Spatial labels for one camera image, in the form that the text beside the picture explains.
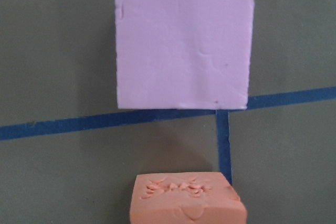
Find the light pink foam cube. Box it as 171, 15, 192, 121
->
115, 0, 255, 110

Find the orange foam cube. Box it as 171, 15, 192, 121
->
130, 172, 248, 223

